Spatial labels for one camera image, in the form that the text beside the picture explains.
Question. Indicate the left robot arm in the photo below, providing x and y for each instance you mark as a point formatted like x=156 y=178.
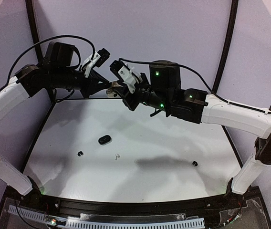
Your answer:
x=53 y=72

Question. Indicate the white earbud charging case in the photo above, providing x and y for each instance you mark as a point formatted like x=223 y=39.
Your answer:
x=110 y=92

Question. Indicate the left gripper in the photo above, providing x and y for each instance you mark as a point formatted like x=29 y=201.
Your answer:
x=86 y=84

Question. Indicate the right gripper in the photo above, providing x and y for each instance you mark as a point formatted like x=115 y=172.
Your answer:
x=132 y=98

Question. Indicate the left black frame post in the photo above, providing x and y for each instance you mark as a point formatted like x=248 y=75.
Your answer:
x=33 y=28

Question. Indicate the black front frame rail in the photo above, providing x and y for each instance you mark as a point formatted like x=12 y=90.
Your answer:
x=73 y=207

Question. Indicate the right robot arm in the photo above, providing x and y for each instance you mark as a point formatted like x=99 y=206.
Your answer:
x=162 y=91

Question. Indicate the black earbud charging case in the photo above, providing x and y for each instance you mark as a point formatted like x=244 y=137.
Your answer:
x=104 y=139

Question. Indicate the white slotted cable duct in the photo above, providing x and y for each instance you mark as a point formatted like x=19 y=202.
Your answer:
x=91 y=221

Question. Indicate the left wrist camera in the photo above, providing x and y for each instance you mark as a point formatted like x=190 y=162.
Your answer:
x=104 y=54

